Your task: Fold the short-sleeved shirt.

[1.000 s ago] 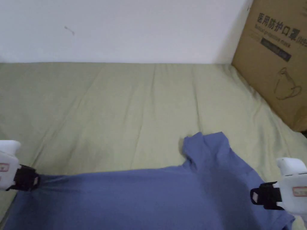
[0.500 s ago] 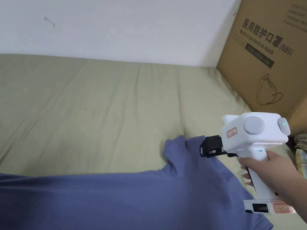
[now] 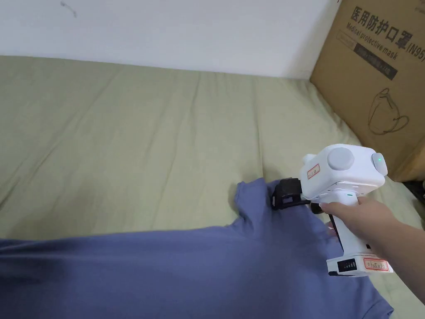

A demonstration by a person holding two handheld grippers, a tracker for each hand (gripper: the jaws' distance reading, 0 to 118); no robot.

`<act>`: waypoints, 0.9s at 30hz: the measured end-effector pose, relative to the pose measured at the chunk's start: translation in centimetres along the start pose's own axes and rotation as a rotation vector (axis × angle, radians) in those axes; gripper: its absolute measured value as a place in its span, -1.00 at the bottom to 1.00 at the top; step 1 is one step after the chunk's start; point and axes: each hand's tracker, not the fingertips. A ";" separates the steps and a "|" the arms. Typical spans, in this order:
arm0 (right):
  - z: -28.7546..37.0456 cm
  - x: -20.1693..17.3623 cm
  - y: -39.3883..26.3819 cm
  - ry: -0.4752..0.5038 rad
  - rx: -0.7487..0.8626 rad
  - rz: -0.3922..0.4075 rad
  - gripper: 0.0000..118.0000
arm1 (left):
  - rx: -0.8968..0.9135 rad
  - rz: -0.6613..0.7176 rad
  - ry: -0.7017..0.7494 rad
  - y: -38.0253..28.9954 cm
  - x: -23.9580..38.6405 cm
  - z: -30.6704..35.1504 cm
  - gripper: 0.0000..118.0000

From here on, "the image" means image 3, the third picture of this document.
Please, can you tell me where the bed with pale green sheet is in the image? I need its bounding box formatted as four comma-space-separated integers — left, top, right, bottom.
0, 54, 425, 319

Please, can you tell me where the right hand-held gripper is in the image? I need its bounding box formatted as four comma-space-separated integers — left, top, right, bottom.
271, 143, 395, 277

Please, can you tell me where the person's right forearm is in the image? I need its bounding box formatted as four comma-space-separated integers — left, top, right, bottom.
391, 214, 425, 268

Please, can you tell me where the person's right hand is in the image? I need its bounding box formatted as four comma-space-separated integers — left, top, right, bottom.
320, 197, 397, 257

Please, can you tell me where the blue shirt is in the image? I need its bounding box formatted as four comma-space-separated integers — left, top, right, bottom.
0, 177, 397, 319

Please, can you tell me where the brown printed cardboard carton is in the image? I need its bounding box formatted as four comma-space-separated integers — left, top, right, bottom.
309, 0, 425, 183

